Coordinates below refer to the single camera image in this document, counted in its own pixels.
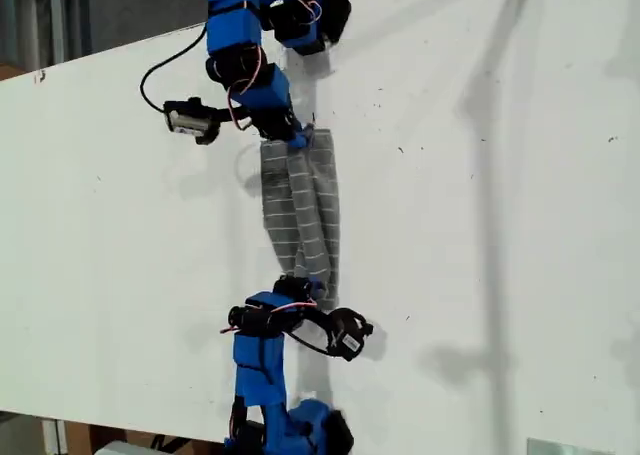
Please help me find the grey striped towel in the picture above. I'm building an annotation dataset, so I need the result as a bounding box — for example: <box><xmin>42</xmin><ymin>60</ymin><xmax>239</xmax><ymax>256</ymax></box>
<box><xmin>258</xmin><ymin>127</ymin><xmax>342</xmax><ymax>311</ymax></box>

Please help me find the white container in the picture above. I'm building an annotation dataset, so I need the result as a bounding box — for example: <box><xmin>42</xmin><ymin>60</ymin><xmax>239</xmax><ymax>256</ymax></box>
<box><xmin>97</xmin><ymin>439</ymin><xmax>161</xmax><ymax>455</ymax></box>

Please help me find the grey metal upright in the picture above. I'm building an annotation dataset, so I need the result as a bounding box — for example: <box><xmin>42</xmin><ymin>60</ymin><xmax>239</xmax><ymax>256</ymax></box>
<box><xmin>48</xmin><ymin>0</ymin><xmax>67</xmax><ymax>70</ymax></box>

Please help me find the brown cardboard box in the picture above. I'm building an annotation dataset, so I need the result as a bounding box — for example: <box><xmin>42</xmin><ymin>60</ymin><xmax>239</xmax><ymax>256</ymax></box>
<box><xmin>63</xmin><ymin>419</ymin><xmax>226</xmax><ymax>455</ymax></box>

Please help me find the white table leg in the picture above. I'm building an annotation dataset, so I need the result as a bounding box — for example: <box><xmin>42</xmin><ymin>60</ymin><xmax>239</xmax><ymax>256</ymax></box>
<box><xmin>41</xmin><ymin>417</ymin><xmax>68</xmax><ymax>455</ymax></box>

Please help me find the gripper red white wire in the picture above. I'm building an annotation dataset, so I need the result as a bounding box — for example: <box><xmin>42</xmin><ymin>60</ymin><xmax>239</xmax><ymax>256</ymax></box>
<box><xmin>225</xmin><ymin>44</ymin><xmax>265</xmax><ymax>130</ymax></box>
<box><xmin>218</xmin><ymin>298</ymin><xmax>319</xmax><ymax>335</ymax></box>

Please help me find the camera black stalk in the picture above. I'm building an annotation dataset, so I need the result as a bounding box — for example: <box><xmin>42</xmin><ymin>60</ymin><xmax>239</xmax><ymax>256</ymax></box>
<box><xmin>212</xmin><ymin>105</ymin><xmax>256</xmax><ymax>126</ymax></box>
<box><xmin>302</xmin><ymin>307</ymin><xmax>342</xmax><ymax>329</ymax></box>

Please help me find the camera black cable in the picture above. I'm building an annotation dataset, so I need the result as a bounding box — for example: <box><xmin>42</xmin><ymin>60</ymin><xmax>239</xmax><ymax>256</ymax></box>
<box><xmin>140</xmin><ymin>22</ymin><xmax>209</xmax><ymax>114</ymax></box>
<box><xmin>283</xmin><ymin>328</ymin><xmax>331</xmax><ymax>354</ymax></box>

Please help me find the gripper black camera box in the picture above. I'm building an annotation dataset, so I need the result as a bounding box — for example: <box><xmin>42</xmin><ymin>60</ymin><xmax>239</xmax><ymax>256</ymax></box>
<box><xmin>324</xmin><ymin>308</ymin><xmax>375</xmax><ymax>362</ymax></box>
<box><xmin>163</xmin><ymin>96</ymin><xmax>222</xmax><ymax>146</ymax></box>

